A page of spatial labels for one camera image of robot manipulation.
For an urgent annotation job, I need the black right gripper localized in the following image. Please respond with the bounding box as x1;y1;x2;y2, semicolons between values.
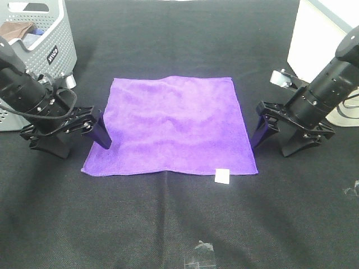
250;101;335;157

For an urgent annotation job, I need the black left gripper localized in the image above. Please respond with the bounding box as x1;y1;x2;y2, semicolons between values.
20;105;112;159

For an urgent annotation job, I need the purple microfiber towel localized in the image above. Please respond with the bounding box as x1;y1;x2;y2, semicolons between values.
81;76;258;177

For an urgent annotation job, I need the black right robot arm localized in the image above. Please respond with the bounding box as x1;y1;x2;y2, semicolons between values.
250;27;358;157

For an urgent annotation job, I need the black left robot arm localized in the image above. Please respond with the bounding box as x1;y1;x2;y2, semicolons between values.
1;38;111;159

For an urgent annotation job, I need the black tablecloth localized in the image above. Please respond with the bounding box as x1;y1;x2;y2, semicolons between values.
1;1;358;268

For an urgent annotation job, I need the clear tape at edge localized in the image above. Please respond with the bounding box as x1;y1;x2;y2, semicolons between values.
343;180;359;197

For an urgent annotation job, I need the white plastic bin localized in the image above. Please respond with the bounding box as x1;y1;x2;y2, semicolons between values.
286;0;359;127

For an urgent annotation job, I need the brown towel in basket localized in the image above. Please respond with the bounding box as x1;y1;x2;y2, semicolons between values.
1;21;34;41

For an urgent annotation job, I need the clear tape piece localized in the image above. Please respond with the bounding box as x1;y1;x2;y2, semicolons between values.
183;239;218;268

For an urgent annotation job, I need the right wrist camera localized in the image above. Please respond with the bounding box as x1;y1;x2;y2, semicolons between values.
270;69;309;92

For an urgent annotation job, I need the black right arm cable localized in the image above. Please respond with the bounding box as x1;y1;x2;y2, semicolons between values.
336;92;359;120

